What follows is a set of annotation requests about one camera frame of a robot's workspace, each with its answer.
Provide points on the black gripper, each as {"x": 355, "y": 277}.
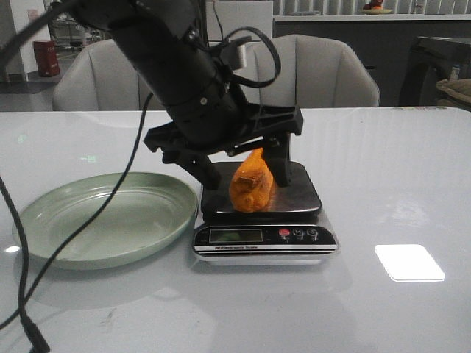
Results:
{"x": 218, "y": 120}

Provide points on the yellow corn cob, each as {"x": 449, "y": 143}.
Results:
{"x": 251, "y": 184}

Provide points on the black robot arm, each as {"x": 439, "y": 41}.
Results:
{"x": 165, "y": 42}

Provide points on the black silver kitchen scale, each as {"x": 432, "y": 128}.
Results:
{"x": 292, "y": 230}

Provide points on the light green plate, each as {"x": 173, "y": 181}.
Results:
{"x": 147, "y": 213}

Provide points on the right grey armchair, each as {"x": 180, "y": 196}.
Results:
{"x": 317, "y": 73}

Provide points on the grey armchair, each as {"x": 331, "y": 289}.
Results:
{"x": 100, "y": 78}
{"x": 317, "y": 73}

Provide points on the white cabinet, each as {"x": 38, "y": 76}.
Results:
{"x": 229, "y": 19}

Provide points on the left grey armchair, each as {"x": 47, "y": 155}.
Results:
{"x": 100, "y": 78}

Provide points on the grey counter with white top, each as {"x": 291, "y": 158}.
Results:
{"x": 382, "y": 42}

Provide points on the fruit plate on counter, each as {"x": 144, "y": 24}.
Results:
{"x": 375, "y": 7}

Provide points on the dark appliance at right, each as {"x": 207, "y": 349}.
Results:
{"x": 430, "y": 60}

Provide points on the red trash bin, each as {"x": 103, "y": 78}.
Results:
{"x": 46, "y": 58}

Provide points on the beige cushion at right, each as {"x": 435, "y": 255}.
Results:
{"x": 454, "y": 93}

